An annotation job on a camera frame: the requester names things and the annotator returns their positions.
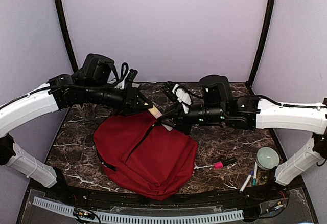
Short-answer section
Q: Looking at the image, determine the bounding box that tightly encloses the pink black highlighter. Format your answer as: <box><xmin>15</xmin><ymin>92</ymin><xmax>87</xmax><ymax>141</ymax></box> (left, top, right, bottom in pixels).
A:
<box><xmin>214</xmin><ymin>157</ymin><xmax>237</xmax><ymax>169</ymax></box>

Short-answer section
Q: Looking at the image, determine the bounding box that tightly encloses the black right frame post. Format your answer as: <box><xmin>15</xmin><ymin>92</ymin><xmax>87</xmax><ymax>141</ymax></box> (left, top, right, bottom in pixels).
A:
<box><xmin>246</xmin><ymin>0</ymin><xmax>275</xmax><ymax>89</ymax></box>

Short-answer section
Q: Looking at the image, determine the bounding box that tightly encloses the grey slotted cable duct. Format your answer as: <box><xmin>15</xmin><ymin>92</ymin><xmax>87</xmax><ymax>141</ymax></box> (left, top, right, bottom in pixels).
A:
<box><xmin>32</xmin><ymin>197</ymin><xmax>244</xmax><ymax>223</ymax></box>

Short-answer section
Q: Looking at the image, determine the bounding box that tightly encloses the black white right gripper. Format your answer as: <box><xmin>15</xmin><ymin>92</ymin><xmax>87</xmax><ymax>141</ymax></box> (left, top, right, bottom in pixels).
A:
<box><xmin>157</xmin><ymin>101</ymin><xmax>226</xmax><ymax>135</ymax></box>

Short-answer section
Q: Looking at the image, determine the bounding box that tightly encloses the black front frame rail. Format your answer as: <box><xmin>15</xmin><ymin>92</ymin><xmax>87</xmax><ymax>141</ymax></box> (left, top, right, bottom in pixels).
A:
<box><xmin>17</xmin><ymin>179</ymin><xmax>318</xmax><ymax>223</ymax></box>

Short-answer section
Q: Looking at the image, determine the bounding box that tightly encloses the white blue marker pen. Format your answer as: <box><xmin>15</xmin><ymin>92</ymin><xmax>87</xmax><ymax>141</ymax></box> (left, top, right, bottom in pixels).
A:
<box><xmin>239</xmin><ymin>174</ymin><xmax>252</xmax><ymax>193</ymax></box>

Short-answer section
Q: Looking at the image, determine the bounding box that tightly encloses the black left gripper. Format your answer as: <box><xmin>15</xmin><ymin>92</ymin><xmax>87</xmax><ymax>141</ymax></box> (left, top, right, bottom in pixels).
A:
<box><xmin>84</xmin><ymin>81</ymin><xmax>153</xmax><ymax>116</ymax></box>

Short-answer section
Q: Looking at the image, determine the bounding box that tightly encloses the black frame post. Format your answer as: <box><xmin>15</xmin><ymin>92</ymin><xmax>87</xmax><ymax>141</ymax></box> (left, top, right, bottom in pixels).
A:
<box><xmin>54</xmin><ymin>0</ymin><xmax>78</xmax><ymax>72</ymax></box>
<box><xmin>246</xmin><ymin>0</ymin><xmax>275</xmax><ymax>89</ymax></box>

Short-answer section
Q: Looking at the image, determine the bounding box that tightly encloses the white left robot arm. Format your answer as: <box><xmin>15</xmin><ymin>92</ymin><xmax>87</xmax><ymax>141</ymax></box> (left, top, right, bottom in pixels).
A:
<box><xmin>1</xmin><ymin>53</ymin><xmax>152</xmax><ymax>201</ymax></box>

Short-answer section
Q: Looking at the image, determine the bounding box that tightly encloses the white teal marker pen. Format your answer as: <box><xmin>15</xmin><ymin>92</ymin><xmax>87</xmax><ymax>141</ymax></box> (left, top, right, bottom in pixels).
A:
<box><xmin>252</xmin><ymin>162</ymin><xmax>258</xmax><ymax>186</ymax></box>

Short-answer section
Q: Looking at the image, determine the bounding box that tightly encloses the white mug with coral print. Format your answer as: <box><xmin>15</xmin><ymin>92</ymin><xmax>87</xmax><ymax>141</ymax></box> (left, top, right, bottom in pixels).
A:
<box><xmin>80</xmin><ymin>103</ymin><xmax>100</xmax><ymax>121</ymax></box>

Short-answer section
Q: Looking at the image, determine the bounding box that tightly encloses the round glass jar lid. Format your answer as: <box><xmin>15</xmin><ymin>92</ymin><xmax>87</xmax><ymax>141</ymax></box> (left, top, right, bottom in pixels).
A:
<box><xmin>256</xmin><ymin>147</ymin><xmax>279</xmax><ymax>171</ymax></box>

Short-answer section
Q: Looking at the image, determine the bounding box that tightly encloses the red student backpack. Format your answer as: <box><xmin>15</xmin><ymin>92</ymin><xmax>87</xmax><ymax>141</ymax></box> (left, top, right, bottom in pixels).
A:
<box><xmin>93</xmin><ymin>112</ymin><xmax>198</xmax><ymax>200</ymax></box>

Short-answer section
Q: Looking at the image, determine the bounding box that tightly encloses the black left frame post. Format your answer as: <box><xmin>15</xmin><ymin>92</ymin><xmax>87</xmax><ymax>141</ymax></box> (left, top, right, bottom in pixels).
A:
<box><xmin>54</xmin><ymin>0</ymin><xmax>78</xmax><ymax>72</ymax></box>

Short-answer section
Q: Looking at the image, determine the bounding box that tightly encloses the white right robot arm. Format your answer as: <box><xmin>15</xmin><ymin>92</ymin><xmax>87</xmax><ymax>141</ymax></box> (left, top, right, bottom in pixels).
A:
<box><xmin>159</xmin><ymin>75</ymin><xmax>326</xmax><ymax>200</ymax></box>

